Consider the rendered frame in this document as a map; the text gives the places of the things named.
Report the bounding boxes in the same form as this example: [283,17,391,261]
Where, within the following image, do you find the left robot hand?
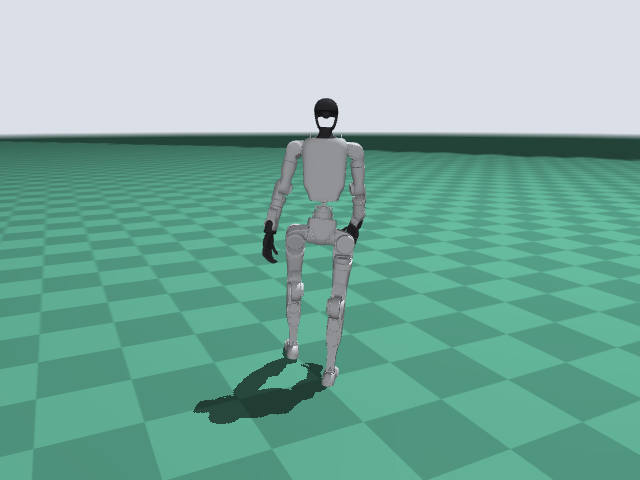
[262,220,278,263]

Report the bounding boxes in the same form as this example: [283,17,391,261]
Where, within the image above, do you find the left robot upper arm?
[278,140,305,196]

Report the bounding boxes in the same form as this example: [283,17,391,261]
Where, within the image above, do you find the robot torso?
[302,134,348,245]

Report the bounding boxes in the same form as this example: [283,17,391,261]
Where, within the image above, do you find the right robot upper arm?
[346,142,365,196]

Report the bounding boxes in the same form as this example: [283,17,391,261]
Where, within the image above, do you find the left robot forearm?
[264,179,286,231]

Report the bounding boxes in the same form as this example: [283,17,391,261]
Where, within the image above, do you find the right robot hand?
[342,220,363,244]

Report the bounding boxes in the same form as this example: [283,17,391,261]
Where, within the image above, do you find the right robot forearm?
[350,184,366,227]

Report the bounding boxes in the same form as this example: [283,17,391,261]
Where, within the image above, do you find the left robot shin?
[286,282,301,346]

